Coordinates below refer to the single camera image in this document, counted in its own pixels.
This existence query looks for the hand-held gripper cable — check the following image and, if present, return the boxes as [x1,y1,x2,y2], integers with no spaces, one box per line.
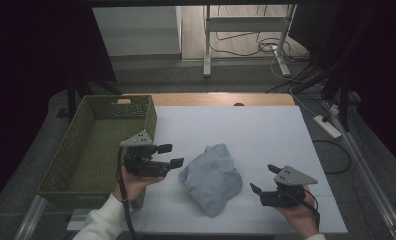
[116,148,139,240]
[302,189,321,231]

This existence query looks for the right hand-held gripper cable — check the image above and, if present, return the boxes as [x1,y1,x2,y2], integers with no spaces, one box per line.
[302,189,321,231]

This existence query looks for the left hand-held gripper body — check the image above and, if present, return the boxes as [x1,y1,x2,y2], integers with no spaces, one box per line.
[119,129,171,178]

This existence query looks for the tangled black floor cables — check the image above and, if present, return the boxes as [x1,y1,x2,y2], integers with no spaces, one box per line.
[208,31,312,64]

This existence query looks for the person's left hand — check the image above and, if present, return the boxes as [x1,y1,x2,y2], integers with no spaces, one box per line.
[114,168,165,203]

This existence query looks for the white foam board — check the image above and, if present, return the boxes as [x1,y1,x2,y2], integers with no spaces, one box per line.
[66,105,349,234]

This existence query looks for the black looped floor cable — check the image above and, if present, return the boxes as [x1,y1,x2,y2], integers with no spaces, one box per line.
[312,139,353,175]

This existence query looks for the aluminium rail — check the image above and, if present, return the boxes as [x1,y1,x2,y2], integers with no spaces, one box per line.
[322,99,396,240]
[14,194,49,240]

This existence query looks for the left hand-held gripper cable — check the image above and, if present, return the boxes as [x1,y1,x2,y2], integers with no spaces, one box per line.
[116,148,139,240]

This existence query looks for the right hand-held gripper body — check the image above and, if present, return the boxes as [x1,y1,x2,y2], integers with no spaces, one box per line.
[259,165,319,208]

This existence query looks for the white metal stand frame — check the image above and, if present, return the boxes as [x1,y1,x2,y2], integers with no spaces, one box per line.
[203,3,299,78]

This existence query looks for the green woven basket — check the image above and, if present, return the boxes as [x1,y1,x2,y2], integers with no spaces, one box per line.
[37,94,158,210]

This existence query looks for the white power strip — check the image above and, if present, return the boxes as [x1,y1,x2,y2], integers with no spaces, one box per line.
[313,114,343,140]

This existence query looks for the light blue tank top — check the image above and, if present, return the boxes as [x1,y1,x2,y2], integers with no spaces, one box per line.
[178,143,244,219]

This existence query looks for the black stand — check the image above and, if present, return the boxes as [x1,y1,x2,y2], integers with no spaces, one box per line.
[290,59,362,133]
[56,74,122,122]

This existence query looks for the person's right hand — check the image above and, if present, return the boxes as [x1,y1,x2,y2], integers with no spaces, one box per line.
[275,186,320,239]

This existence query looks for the black curtain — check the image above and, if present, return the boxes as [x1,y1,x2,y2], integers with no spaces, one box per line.
[287,0,396,168]
[0,0,117,208]

